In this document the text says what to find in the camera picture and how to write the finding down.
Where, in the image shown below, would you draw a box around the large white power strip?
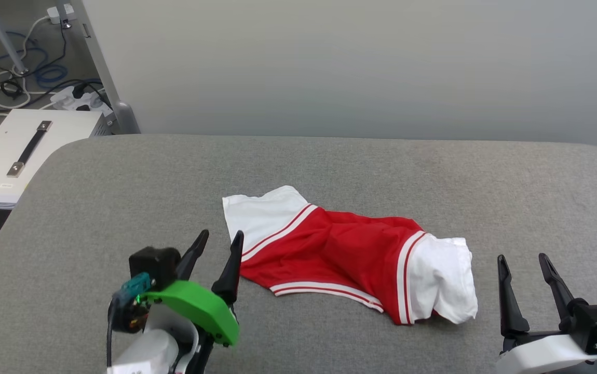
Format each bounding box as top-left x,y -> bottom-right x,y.
49,86 -> 114,117

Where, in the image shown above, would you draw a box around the red white basketball jersey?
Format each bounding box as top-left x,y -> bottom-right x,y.
222,185 -> 479,326

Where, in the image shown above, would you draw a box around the grey partition frame post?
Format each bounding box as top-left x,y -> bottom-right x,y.
70,0 -> 141,135

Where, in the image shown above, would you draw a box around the teal left camera connector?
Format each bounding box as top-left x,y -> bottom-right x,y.
113,273 -> 154,304

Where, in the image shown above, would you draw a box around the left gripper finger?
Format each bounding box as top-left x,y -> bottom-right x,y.
175,230 -> 210,283
211,231 -> 245,307

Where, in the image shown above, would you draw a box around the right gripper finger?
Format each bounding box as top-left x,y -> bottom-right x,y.
497,255 -> 531,338
538,253 -> 575,332

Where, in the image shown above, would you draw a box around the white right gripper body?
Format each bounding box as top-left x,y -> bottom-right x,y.
496,332 -> 597,374

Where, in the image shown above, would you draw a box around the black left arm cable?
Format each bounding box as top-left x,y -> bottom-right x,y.
105,306 -> 115,370

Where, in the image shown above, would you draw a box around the small white power strip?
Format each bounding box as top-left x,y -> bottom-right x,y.
47,4 -> 77,25

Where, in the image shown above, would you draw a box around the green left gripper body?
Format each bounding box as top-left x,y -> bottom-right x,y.
140,280 -> 241,374

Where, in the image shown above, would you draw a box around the black floor cable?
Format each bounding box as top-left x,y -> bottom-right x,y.
0,23 -> 112,112

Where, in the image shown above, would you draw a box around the black case handle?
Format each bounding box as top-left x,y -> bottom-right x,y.
7,121 -> 53,178

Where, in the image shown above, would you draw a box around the slanted grey table leg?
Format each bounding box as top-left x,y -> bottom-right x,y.
0,0 -> 29,76

